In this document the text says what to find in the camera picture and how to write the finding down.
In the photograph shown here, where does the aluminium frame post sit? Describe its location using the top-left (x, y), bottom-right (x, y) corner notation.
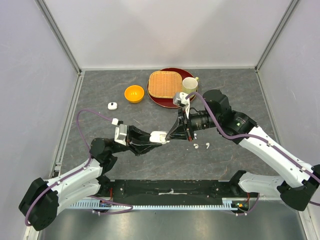
top-left (34, 0), bottom-right (83, 75)
top-left (254, 0), bottom-right (301, 73)

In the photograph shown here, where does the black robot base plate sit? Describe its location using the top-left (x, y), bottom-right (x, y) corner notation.
top-left (96, 179), bottom-right (248, 206)

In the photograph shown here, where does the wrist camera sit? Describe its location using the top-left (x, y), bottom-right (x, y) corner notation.
top-left (114, 124), bottom-right (128, 146)
top-left (172, 92), bottom-right (191, 119)

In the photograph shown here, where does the woven bamboo basket tray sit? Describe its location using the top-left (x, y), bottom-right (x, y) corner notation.
top-left (147, 71), bottom-right (182, 99)

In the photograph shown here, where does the small white charging case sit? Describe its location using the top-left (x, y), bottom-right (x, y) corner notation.
top-left (107, 102), bottom-right (118, 111)

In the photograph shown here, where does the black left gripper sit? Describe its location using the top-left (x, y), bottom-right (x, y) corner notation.
top-left (111, 125), bottom-right (162, 156)

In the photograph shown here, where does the pale green mug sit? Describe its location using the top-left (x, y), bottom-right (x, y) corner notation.
top-left (181, 77), bottom-right (199, 94)

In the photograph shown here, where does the aluminium frame post right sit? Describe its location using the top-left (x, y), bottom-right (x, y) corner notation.
top-left (254, 0), bottom-right (301, 73)

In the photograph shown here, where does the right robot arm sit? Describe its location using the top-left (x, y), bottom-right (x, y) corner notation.
top-left (165, 89), bottom-right (320, 211)

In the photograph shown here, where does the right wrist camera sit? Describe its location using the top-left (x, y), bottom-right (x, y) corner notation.
top-left (172, 92), bottom-right (191, 119)

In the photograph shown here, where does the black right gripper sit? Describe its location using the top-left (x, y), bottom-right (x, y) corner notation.
top-left (166, 106), bottom-right (220, 142)

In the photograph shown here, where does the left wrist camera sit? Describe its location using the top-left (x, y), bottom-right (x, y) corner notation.
top-left (114, 124), bottom-right (128, 146)

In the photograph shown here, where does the light blue cable duct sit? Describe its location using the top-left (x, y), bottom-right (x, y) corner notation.
top-left (68, 198), bottom-right (248, 211)

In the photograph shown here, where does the orange plastic bowl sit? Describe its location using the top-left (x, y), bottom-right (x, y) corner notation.
top-left (124, 85), bottom-right (145, 104)

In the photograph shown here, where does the aluminium frame post left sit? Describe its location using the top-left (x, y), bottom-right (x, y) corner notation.
top-left (34, 0), bottom-right (83, 75)

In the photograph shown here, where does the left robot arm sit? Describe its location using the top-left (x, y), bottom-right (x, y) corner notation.
top-left (18, 124), bottom-right (167, 231)

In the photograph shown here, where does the white earbud charging case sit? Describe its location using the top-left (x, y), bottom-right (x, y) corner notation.
top-left (149, 131), bottom-right (168, 145)

